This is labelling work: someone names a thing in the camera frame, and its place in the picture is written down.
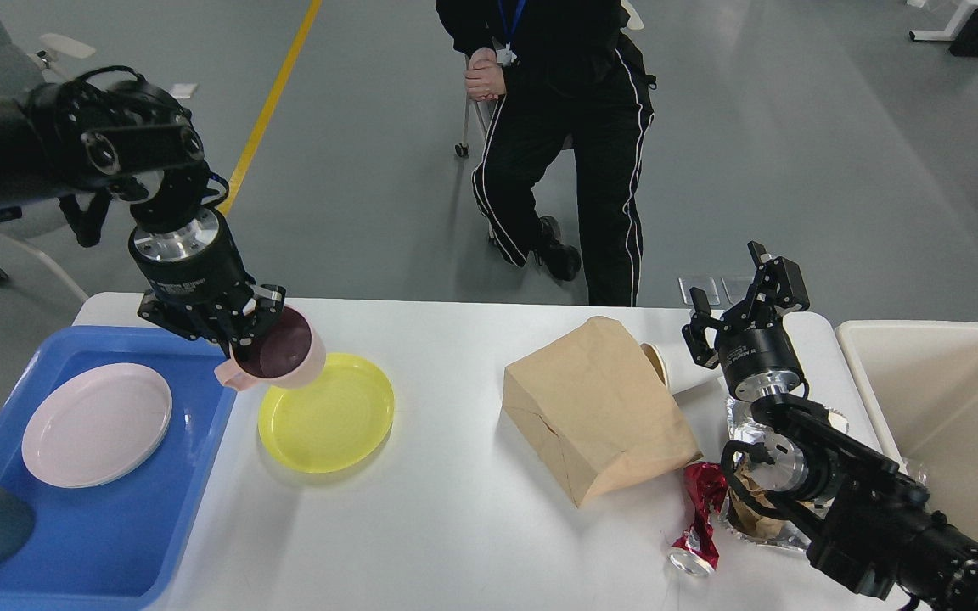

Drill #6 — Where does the pink plastic plate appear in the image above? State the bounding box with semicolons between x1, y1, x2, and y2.
22;362;173;490

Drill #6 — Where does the white chair under person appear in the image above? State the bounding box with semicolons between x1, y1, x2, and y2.
453;0;646;249

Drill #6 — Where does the brown paper bag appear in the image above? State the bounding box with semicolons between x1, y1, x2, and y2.
502;316;702;507

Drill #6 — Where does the pink plastic mug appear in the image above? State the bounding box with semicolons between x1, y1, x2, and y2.
213;306;327;391

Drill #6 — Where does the white paper cup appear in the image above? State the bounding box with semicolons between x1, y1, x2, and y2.
640;343;722;395

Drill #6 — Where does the person in black tracksuit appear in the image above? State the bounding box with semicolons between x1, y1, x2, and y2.
436;0;658;307

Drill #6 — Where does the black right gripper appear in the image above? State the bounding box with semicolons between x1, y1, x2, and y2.
682;241;811;401

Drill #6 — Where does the blue plastic tray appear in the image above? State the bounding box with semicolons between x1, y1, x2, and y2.
0;326;234;610

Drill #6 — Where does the crushed red can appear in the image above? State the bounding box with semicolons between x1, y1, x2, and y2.
667;462;728;577

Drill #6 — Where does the crumpled foil wrapper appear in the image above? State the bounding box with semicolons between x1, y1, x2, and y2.
721;397;929;553

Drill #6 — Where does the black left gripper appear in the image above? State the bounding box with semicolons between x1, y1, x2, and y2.
129;209;286;357

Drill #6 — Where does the yellow plastic plate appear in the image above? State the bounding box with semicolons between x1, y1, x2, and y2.
257;353;396;474

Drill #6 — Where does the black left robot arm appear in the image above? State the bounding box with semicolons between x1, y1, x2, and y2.
0;70;286;356

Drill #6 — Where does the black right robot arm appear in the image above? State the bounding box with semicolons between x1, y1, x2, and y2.
682;241;978;610

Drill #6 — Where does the beige plastic bin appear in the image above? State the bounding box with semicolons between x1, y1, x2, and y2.
837;320;978;541

